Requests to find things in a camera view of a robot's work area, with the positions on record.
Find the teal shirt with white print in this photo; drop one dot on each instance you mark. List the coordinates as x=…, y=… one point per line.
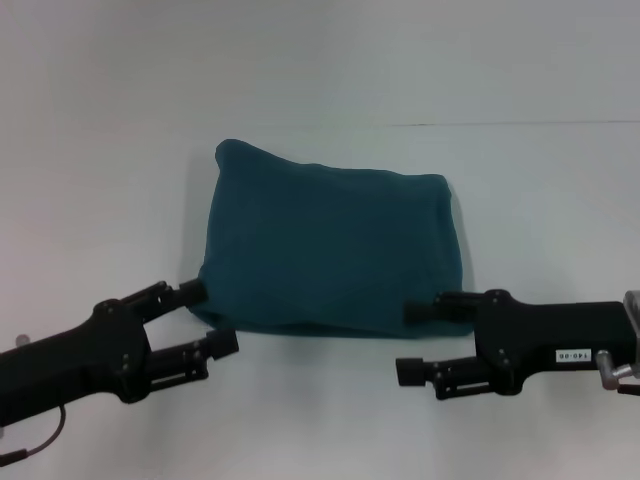
x=330, y=240

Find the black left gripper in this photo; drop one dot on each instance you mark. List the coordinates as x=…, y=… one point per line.
x=75, y=360

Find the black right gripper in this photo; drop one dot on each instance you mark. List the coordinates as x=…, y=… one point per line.
x=550, y=335

